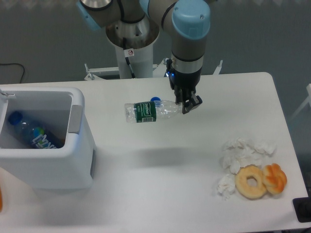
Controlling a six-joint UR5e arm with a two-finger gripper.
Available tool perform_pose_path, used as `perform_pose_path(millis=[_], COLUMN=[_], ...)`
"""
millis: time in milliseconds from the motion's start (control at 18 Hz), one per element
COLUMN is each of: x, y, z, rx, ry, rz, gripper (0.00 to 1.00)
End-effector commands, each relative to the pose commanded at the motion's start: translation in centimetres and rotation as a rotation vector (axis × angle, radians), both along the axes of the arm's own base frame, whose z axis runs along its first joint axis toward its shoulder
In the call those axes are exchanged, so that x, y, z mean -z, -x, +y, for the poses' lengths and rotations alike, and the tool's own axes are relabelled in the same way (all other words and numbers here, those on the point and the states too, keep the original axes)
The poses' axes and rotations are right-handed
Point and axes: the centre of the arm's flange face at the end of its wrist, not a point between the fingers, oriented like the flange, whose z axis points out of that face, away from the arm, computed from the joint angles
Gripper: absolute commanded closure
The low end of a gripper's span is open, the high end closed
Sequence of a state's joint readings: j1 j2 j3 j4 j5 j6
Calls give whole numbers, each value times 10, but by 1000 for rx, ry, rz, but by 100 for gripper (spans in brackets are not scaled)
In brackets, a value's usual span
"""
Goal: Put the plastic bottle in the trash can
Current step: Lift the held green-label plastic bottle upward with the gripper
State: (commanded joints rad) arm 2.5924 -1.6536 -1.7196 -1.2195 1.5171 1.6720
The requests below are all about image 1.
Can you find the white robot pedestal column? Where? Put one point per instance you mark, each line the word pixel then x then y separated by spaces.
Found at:
pixel 134 47

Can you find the plain ring doughnut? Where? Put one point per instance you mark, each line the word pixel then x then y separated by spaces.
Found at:
pixel 248 182

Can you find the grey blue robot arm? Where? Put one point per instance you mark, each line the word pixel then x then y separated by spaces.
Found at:
pixel 187 22

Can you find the large crumpled white tissue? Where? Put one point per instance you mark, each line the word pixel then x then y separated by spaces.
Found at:
pixel 240 152

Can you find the black device at edge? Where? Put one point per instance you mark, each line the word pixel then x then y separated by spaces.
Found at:
pixel 302 207

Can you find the blue bottle in bin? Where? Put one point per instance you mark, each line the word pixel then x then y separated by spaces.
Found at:
pixel 32 132

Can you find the white trash can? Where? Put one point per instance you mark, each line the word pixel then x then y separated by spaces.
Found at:
pixel 62 154

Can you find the metal base frame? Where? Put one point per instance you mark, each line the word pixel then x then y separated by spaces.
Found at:
pixel 109 73

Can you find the small crumpled white tissue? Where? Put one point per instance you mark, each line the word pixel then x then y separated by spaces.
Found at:
pixel 226 186

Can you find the white furniture piece right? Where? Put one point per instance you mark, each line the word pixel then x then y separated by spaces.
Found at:
pixel 306 102

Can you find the orange object at edge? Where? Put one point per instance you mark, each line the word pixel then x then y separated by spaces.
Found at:
pixel 1 201

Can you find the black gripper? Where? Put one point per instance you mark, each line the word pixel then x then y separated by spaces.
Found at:
pixel 184 85

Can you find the clear bottle green label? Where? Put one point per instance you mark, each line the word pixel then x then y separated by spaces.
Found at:
pixel 151 111

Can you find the orange twisted bread roll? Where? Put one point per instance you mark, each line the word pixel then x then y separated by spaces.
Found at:
pixel 274 178

